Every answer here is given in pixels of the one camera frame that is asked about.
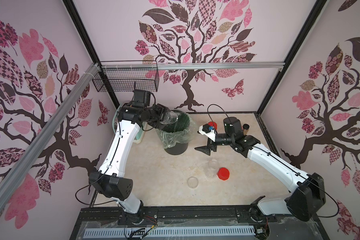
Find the clear jar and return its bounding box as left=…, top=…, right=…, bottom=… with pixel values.
left=161, top=111, right=180, bottom=125

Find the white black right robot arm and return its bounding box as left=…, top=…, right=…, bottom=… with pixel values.
left=196, top=117, right=326, bottom=222

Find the white slotted cable duct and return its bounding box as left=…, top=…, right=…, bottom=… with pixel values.
left=82, top=226, right=256, bottom=240

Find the left aluminium rail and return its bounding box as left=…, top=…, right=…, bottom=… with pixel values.
left=0, top=63, right=101, bottom=212

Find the aluminium rail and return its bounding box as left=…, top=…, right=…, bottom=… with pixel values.
left=102, top=62, right=285, bottom=71
left=0, top=63, right=101, bottom=212

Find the clear plastic bin liner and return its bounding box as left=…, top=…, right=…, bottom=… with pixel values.
left=155, top=109, right=199, bottom=150

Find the brown spice jar black lid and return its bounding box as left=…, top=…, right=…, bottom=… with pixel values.
left=243, top=124, right=250, bottom=134

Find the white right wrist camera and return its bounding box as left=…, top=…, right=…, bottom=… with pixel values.
left=198, top=124, right=217, bottom=142

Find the mint green toaster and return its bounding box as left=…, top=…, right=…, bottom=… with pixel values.
left=112, top=103, right=148, bottom=144

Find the oatmeal jar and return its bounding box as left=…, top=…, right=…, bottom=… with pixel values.
left=206, top=159, right=220, bottom=178

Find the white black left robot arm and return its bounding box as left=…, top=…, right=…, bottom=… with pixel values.
left=89, top=90, right=169, bottom=224

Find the red jar lid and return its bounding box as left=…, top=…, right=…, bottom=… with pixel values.
left=217, top=168, right=230, bottom=181
left=208, top=122, right=218, bottom=130

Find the black wire basket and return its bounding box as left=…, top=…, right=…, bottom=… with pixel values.
left=92, top=60, right=160, bottom=93

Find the back aluminium rail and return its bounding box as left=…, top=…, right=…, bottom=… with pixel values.
left=102, top=62, right=285, bottom=71

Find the black trash bin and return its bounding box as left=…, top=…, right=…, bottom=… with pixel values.
left=160, top=109, right=193, bottom=156

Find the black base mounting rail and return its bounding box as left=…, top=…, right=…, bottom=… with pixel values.
left=70, top=205, right=329, bottom=240

